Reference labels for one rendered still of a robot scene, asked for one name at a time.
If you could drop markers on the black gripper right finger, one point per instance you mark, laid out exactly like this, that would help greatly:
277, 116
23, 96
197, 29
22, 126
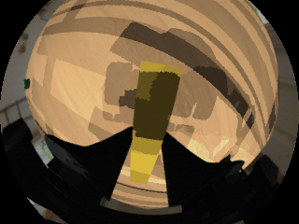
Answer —
186, 174

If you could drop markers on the yellow bar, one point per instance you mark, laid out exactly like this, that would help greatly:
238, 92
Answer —
155, 96

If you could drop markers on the small green block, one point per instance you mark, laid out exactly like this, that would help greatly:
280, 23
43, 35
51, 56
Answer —
26, 84

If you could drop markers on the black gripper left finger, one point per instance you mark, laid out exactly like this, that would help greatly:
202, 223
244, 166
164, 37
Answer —
101, 162

